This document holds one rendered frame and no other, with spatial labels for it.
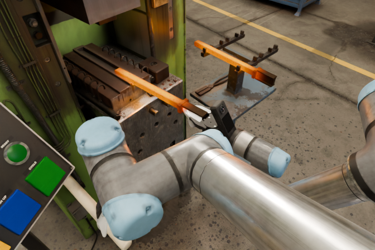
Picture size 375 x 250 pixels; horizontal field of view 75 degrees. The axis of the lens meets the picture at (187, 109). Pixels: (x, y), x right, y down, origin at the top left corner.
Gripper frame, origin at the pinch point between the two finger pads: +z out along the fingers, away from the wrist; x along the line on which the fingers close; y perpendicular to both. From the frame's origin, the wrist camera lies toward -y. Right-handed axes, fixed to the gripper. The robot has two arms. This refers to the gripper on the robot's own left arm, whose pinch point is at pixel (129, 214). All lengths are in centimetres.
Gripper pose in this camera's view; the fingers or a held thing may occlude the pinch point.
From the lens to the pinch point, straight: 72.5
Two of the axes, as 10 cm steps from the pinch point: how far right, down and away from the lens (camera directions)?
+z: 0.0, 7.3, 6.8
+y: 4.1, 6.2, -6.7
